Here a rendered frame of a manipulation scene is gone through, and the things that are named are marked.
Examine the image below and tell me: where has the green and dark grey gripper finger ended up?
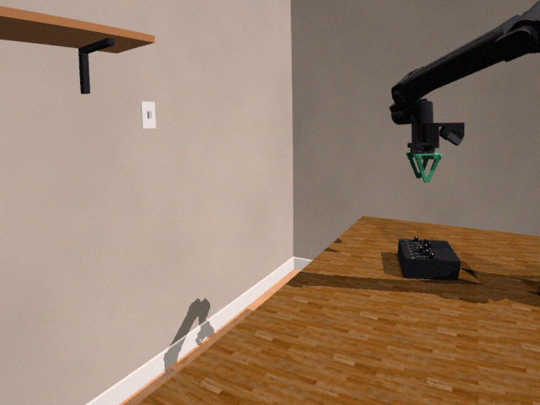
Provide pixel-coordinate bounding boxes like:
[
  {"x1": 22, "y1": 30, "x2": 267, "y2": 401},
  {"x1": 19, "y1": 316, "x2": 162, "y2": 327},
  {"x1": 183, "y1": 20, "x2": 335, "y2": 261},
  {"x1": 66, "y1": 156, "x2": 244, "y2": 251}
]
[
  {"x1": 406, "y1": 152, "x2": 428, "y2": 178},
  {"x1": 413, "y1": 154, "x2": 442, "y2": 182}
]

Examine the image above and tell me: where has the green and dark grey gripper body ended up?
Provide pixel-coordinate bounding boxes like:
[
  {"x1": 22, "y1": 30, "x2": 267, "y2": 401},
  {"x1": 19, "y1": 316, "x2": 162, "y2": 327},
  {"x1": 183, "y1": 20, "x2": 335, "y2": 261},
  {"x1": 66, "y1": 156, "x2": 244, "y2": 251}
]
[{"x1": 408, "y1": 121, "x2": 440, "y2": 154}]

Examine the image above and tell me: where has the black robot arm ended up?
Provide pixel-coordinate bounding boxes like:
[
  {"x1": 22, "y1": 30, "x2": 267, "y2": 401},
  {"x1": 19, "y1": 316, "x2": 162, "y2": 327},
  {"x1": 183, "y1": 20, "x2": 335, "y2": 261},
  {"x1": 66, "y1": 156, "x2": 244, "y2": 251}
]
[{"x1": 389, "y1": 0, "x2": 540, "y2": 146}]

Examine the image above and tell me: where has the grey lighting desk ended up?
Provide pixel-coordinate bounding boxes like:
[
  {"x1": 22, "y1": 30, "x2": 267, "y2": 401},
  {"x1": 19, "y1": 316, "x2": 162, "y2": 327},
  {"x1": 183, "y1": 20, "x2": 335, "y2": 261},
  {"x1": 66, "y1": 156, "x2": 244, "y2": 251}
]
[{"x1": 397, "y1": 236, "x2": 461, "y2": 280}]

